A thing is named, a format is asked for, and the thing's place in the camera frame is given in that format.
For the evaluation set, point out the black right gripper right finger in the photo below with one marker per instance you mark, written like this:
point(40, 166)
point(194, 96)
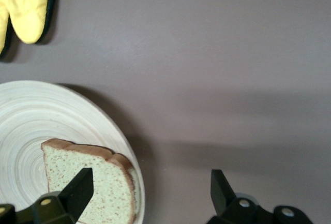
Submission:
point(222, 198)

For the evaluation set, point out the round light wooden plate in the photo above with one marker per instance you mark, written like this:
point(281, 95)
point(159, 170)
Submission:
point(38, 115)

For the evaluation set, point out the yellow quilted oven mitt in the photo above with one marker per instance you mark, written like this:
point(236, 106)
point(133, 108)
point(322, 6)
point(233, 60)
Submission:
point(26, 6)

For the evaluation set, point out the slice of brown bread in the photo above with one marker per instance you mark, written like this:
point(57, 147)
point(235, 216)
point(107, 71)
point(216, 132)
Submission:
point(108, 187)

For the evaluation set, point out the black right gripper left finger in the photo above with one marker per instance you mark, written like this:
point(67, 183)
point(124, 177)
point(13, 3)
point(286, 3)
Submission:
point(77, 195)

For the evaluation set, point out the brown table cover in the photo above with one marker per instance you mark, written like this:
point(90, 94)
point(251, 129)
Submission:
point(207, 53)

